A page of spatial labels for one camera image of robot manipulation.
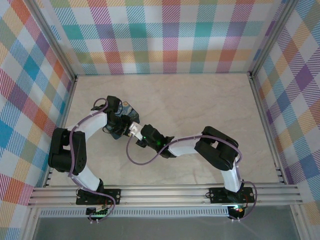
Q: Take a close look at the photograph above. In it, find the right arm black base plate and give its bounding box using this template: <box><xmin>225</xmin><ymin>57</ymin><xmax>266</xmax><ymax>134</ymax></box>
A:
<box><xmin>208</xmin><ymin>186</ymin><xmax>255</xmax><ymax>205</ymax></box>

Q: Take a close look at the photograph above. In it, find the aluminium frame post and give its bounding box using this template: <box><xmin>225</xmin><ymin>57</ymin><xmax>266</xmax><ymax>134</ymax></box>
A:
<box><xmin>249</xmin><ymin>0</ymin><xmax>300</xmax><ymax>78</ymax></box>
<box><xmin>29</xmin><ymin>0</ymin><xmax>77</xmax><ymax>81</ymax></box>

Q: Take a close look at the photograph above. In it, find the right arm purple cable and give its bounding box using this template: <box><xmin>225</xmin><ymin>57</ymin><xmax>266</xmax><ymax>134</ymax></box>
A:
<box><xmin>126</xmin><ymin>134</ymin><xmax>259</xmax><ymax>223</ymax></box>

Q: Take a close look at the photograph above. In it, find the right controller circuit board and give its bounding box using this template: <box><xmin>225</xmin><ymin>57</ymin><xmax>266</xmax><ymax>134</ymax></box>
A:
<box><xmin>229</xmin><ymin>204</ymin><xmax>247</xmax><ymax>218</ymax></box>

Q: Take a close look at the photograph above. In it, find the controller circuit board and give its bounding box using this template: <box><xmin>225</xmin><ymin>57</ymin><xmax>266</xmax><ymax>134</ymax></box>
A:
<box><xmin>229</xmin><ymin>204</ymin><xmax>247</xmax><ymax>218</ymax></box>
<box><xmin>86</xmin><ymin>206</ymin><xmax>111</xmax><ymax>217</ymax></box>

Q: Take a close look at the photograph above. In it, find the aluminium side rail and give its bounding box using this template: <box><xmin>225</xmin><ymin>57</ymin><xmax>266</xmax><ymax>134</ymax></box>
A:
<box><xmin>248</xmin><ymin>72</ymin><xmax>288</xmax><ymax>185</ymax></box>
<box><xmin>42</xmin><ymin>74</ymin><xmax>78</xmax><ymax>188</ymax></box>

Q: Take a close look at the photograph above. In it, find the starry night print tin box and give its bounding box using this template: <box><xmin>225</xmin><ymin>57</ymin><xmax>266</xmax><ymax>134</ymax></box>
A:
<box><xmin>103</xmin><ymin>99</ymin><xmax>141</xmax><ymax>141</ymax></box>

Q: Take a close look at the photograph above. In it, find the long aluminium base rail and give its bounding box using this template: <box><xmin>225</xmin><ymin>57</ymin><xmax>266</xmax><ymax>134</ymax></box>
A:
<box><xmin>27</xmin><ymin>183</ymin><xmax>303</xmax><ymax>208</ymax></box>

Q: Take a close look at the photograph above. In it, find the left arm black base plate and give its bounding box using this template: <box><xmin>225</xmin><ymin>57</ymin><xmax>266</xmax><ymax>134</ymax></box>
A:
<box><xmin>75</xmin><ymin>188</ymin><xmax>122</xmax><ymax>206</ymax></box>

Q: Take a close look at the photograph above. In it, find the slotted grey cable duct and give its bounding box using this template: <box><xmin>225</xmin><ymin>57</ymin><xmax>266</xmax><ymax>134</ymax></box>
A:
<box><xmin>39</xmin><ymin>207</ymin><xmax>231</xmax><ymax>218</ymax></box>

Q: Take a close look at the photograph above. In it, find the left controller circuit board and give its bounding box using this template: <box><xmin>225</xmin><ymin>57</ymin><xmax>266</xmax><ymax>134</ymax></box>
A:
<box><xmin>86</xmin><ymin>206</ymin><xmax>111</xmax><ymax>217</ymax></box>

